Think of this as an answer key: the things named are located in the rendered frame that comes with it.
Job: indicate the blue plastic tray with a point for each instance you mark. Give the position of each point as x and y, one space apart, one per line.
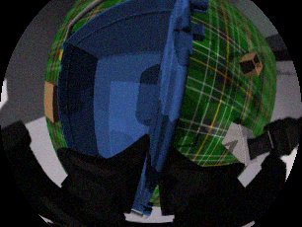
123 75

